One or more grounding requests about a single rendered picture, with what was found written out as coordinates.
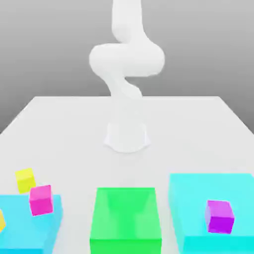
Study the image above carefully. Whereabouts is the small purple cube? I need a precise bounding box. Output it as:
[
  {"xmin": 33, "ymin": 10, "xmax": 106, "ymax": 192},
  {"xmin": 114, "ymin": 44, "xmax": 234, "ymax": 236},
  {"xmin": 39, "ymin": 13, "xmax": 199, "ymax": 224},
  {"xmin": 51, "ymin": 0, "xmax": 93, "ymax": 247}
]
[{"xmin": 204, "ymin": 199, "xmax": 235, "ymax": 235}]

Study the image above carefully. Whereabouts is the large cyan box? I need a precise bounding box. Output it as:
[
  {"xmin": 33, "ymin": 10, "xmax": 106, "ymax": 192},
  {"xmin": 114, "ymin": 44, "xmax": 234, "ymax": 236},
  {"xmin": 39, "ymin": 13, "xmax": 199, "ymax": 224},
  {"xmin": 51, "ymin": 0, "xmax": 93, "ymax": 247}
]
[{"xmin": 168, "ymin": 173, "xmax": 254, "ymax": 254}]

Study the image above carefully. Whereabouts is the small yellow cube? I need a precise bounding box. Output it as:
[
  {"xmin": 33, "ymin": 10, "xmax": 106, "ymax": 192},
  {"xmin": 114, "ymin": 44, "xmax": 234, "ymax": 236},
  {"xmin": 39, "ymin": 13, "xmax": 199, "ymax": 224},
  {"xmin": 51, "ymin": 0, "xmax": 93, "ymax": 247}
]
[{"xmin": 15, "ymin": 168, "xmax": 37, "ymax": 194}]

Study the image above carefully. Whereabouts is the small orange cube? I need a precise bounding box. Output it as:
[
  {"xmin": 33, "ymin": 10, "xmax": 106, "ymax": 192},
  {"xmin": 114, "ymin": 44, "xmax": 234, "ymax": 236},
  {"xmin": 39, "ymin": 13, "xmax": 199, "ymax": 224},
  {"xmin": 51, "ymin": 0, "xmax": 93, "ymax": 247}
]
[{"xmin": 0, "ymin": 209, "xmax": 6, "ymax": 233}]

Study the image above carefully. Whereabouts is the large green box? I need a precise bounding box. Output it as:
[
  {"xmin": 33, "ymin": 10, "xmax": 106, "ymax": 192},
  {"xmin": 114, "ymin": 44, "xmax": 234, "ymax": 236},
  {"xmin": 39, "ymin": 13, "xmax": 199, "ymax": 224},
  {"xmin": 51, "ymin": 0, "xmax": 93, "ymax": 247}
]
[{"xmin": 89, "ymin": 187, "xmax": 162, "ymax": 254}]

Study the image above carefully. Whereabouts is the small pink cube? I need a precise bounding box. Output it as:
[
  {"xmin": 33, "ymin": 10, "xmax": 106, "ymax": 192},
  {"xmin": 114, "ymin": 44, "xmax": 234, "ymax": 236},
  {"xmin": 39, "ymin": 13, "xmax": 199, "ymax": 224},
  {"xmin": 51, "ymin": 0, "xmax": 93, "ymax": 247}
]
[{"xmin": 29, "ymin": 185, "xmax": 54, "ymax": 216}]

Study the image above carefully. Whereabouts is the large blue box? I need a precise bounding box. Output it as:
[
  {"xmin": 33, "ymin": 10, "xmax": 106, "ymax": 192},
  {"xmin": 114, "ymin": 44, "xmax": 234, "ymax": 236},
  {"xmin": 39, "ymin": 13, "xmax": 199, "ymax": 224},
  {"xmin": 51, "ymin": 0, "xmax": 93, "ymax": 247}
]
[{"xmin": 0, "ymin": 194, "xmax": 64, "ymax": 254}]

